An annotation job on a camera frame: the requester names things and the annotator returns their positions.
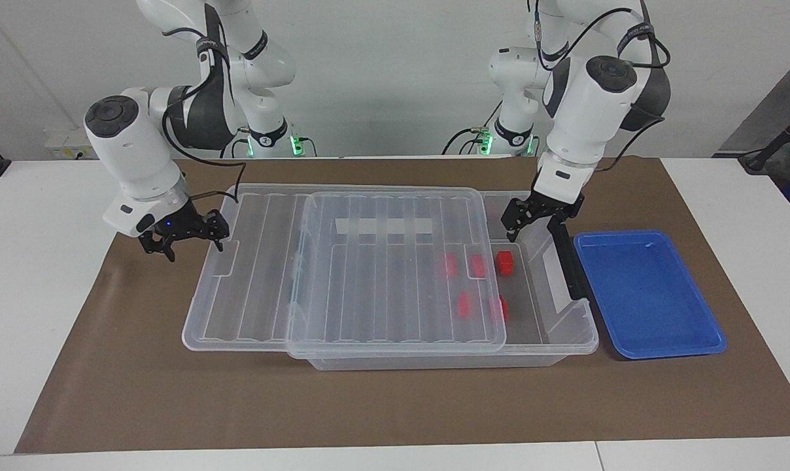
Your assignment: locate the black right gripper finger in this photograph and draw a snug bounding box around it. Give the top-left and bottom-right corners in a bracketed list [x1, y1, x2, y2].
[199, 209, 231, 253]
[139, 232, 177, 263]

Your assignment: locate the clear ribbed plastic lid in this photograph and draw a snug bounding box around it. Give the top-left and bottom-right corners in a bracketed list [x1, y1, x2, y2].
[182, 184, 507, 360]

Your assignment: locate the black box latch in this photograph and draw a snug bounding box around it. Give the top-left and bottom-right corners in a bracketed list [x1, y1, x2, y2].
[547, 216, 590, 302]

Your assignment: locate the white rectangular box label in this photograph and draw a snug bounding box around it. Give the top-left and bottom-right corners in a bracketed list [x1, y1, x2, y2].
[540, 247, 570, 308]

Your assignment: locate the clear plastic storage box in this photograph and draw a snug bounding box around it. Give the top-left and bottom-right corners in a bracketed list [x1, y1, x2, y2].
[287, 190, 600, 372]

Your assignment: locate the blue plastic tray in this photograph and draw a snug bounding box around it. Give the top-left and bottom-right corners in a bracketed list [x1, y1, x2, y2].
[573, 229, 727, 360]

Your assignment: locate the brown paper mat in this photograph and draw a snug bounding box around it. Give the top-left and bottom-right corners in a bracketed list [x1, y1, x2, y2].
[14, 156, 790, 454]

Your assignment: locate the black stand base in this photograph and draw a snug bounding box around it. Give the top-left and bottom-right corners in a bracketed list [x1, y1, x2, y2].
[738, 121, 790, 174]

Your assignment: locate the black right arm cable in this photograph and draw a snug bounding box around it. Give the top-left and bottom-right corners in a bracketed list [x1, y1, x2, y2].
[162, 5, 249, 205]

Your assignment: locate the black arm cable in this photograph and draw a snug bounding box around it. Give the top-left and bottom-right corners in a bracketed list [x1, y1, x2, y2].
[162, 5, 249, 205]
[532, 0, 672, 172]

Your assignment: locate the black base cable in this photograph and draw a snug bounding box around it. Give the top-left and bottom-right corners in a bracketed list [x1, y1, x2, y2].
[442, 124, 500, 156]
[220, 126, 252, 160]

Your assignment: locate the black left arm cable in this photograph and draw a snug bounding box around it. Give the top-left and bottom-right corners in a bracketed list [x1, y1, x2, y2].
[532, 0, 672, 172]

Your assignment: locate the white wall power socket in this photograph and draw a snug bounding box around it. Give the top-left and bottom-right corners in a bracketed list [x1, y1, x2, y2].
[45, 134, 95, 160]

